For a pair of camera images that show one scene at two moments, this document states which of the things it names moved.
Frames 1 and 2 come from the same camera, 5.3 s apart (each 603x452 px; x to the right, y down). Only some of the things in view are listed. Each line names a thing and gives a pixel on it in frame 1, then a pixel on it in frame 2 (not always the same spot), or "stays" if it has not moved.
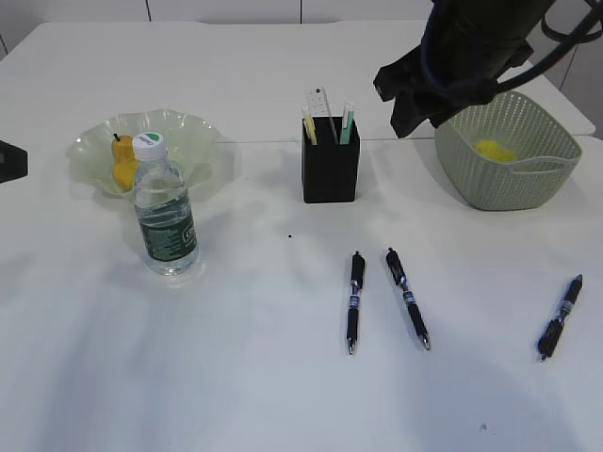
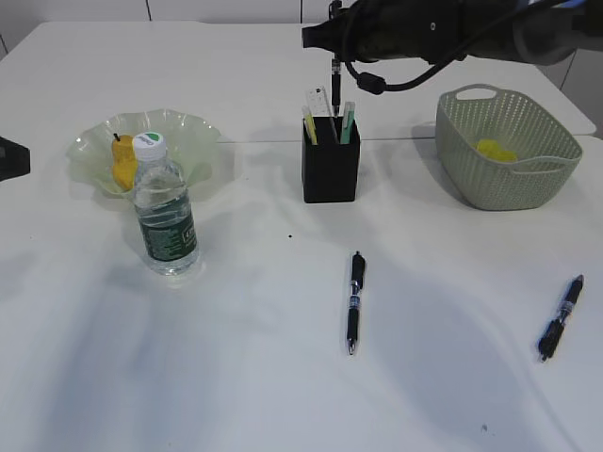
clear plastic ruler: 317,103 stays
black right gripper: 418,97 -> 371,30
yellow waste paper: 489,149 stays
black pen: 399,272 -> 335,69
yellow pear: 123,162 stays
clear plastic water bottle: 164,209 stays
